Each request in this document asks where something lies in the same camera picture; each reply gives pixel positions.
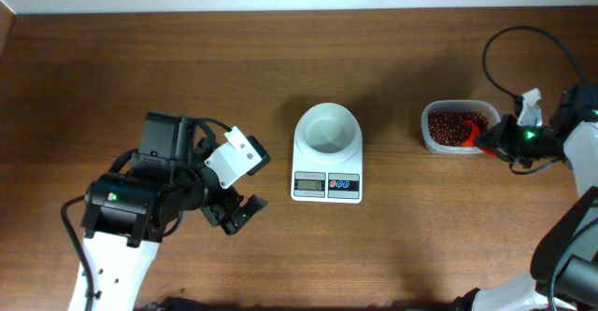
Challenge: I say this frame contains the orange measuring scoop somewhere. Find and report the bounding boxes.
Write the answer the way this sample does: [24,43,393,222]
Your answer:
[460,120,496,157]

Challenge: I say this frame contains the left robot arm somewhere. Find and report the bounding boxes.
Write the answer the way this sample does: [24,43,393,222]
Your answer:
[61,112,270,310]

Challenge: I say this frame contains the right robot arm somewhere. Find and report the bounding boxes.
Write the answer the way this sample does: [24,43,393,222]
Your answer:
[449,84,597,310]

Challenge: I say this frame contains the white digital kitchen scale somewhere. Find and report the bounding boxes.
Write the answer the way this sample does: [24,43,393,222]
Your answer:
[291,132,363,204]

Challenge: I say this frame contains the clear plastic container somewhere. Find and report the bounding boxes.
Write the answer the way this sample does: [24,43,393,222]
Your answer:
[421,100,500,155]

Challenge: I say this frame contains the red beans in container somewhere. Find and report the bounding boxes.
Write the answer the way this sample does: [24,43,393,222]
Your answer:
[427,111,489,148]

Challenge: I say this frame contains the white round bowl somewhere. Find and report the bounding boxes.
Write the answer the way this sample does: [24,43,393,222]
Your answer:
[295,103,362,155]

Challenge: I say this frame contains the left black cable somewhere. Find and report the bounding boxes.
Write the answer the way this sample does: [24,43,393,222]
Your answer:
[60,195,102,311]

